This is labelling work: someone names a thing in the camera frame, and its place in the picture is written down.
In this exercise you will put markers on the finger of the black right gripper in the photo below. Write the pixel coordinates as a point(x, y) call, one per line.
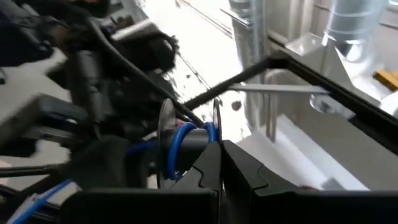
point(109, 165)

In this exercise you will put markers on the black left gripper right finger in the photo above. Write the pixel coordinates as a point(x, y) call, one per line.
point(245, 180)

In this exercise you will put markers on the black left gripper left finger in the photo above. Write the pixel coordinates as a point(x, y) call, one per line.
point(205, 174)

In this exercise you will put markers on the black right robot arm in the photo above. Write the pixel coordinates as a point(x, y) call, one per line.
point(90, 87)

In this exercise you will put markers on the black rig frame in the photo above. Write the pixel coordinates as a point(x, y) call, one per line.
point(342, 90)

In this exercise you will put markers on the yellow ceiling bracket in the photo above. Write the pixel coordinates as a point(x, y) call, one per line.
point(387, 79)

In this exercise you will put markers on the silver round ceiling duct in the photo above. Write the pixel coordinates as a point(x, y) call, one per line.
point(354, 25)

